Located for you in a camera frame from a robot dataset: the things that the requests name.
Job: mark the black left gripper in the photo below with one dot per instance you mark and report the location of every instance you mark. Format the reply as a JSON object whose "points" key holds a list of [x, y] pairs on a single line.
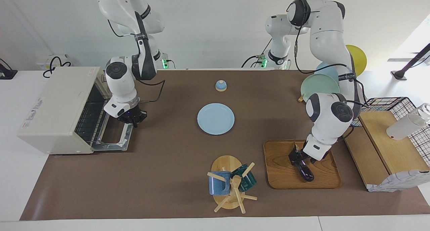
{"points": [[302, 153]]}

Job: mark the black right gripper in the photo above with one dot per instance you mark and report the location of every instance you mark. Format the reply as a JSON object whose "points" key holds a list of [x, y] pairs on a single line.
{"points": [[134, 116]]}

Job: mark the dark purple eggplant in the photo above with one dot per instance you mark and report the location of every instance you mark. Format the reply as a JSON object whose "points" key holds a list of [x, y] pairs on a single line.
{"points": [[306, 174]]}

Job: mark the glass oven door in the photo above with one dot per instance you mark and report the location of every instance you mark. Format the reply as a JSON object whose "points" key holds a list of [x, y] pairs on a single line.
{"points": [[112, 145]]}

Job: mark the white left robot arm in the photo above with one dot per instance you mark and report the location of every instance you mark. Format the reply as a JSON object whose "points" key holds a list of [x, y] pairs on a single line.
{"points": [[327, 36]]}

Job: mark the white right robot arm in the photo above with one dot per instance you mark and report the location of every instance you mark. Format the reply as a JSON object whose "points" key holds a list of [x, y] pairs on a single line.
{"points": [[117, 89]]}

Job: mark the beige toaster oven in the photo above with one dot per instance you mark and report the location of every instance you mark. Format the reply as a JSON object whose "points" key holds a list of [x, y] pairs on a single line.
{"points": [[57, 106]]}

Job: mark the brown wooden tray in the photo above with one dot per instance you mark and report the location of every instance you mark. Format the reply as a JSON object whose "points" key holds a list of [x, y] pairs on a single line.
{"points": [[282, 170]]}

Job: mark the dark green mug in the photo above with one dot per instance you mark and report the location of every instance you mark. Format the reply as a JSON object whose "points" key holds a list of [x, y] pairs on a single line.
{"points": [[249, 182]]}

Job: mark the brown table mat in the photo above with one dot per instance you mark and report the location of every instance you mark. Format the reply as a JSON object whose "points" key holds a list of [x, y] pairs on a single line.
{"points": [[168, 174]]}

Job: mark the wooden plate rack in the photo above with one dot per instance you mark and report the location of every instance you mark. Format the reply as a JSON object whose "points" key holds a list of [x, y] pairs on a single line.
{"points": [[300, 98]]}

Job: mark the wooden mug tree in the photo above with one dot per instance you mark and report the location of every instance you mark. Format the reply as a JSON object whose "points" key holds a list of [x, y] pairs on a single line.
{"points": [[226, 163]]}

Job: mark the mint green plate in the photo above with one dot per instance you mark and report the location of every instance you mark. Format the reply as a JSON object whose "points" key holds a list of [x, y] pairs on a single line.
{"points": [[319, 86]]}

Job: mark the blue mug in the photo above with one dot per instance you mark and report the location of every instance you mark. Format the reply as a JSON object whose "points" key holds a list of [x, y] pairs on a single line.
{"points": [[218, 186]]}

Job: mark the small blue bell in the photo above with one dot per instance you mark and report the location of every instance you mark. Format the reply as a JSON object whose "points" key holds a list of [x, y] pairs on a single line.
{"points": [[221, 86]]}

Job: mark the light blue racked plate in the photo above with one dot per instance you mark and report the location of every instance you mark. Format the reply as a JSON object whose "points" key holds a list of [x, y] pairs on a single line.
{"points": [[327, 69]]}

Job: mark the patterned white cloth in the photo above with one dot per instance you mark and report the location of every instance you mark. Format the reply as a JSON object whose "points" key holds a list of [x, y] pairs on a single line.
{"points": [[396, 182]]}

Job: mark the white cup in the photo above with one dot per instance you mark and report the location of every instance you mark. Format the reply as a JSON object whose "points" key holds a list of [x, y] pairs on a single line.
{"points": [[403, 128]]}

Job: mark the white power strip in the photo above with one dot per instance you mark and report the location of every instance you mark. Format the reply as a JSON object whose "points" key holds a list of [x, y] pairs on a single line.
{"points": [[45, 61]]}

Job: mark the yellow plate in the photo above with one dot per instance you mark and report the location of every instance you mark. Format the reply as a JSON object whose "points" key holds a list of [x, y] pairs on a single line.
{"points": [[359, 59]]}

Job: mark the black stand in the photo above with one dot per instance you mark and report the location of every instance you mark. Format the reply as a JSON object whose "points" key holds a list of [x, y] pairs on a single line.
{"points": [[399, 75]]}

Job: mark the black clamp device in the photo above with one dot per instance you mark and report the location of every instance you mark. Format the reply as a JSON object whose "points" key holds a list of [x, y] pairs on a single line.
{"points": [[6, 73]]}

